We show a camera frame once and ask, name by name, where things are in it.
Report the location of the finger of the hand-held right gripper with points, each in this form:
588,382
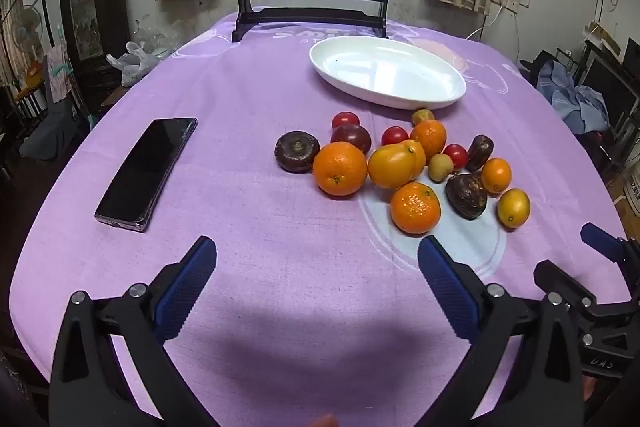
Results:
600,239
562,284

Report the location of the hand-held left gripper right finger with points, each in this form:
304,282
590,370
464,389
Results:
445,289

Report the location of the large orange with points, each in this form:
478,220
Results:
340,169

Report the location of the red cherry tomato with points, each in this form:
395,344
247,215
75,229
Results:
456,156
395,136
346,120

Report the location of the orange mandarin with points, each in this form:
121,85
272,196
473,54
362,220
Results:
415,208
431,136

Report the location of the small yellow-green fruit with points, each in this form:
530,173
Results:
440,168
422,116

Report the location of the purple tablecloth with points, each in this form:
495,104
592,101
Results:
250,217

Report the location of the white oval plate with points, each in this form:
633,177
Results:
385,72

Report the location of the clear plastic bag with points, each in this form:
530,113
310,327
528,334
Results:
135,62

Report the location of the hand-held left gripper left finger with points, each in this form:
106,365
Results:
185,289

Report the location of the pile of blue clothes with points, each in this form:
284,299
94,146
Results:
575,102

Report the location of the yellow-orange persimmon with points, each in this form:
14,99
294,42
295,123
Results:
391,168
419,157

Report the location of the white wall socket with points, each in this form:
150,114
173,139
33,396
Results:
510,2

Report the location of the dark purple plum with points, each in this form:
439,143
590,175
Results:
351,139

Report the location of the electric fan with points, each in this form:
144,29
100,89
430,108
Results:
27,27

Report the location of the black smartphone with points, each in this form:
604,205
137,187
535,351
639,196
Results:
145,172

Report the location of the chair with pink cloth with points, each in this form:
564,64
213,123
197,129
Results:
57,77

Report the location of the round dark water chestnut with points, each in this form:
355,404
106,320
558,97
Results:
296,151

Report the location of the small orange kumquat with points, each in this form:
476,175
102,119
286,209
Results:
496,175
513,208

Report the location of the black monitor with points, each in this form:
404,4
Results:
610,82

